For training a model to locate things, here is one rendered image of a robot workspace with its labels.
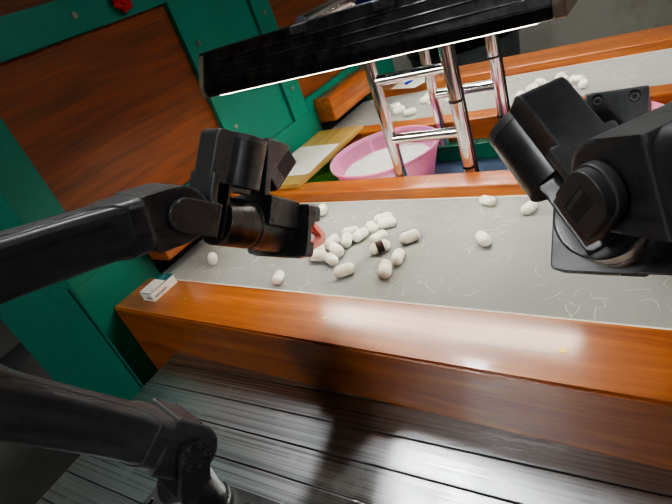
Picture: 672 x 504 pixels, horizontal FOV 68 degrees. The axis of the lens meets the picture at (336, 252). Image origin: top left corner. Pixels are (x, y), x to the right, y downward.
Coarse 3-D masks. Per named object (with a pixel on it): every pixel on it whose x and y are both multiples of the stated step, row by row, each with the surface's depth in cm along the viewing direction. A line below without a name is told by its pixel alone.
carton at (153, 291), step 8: (160, 280) 94; (168, 280) 94; (176, 280) 95; (144, 288) 93; (152, 288) 92; (160, 288) 93; (168, 288) 94; (144, 296) 93; (152, 296) 91; (160, 296) 93
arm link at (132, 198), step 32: (128, 192) 50; (160, 192) 47; (192, 192) 50; (32, 224) 43; (64, 224) 43; (96, 224) 44; (128, 224) 46; (160, 224) 48; (0, 256) 40; (32, 256) 41; (64, 256) 43; (96, 256) 45; (128, 256) 47; (0, 288) 40; (32, 288) 42
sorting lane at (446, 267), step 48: (432, 240) 83; (528, 240) 74; (288, 288) 85; (336, 288) 81; (384, 288) 76; (432, 288) 72; (480, 288) 69; (528, 288) 66; (576, 288) 63; (624, 288) 60
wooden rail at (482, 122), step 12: (660, 96) 95; (492, 108) 118; (408, 120) 130; (420, 120) 127; (432, 120) 124; (480, 120) 116; (492, 120) 114; (360, 132) 135; (372, 132) 133; (396, 132) 129; (480, 132) 118; (348, 144) 139; (360, 144) 137
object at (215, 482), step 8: (216, 480) 59; (160, 488) 57; (208, 488) 57; (216, 488) 58; (224, 488) 60; (232, 488) 62; (152, 496) 65; (160, 496) 56; (168, 496) 56; (200, 496) 56; (208, 496) 57; (216, 496) 58; (224, 496) 59; (232, 496) 61; (240, 496) 61; (248, 496) 60; (256, 496) 60
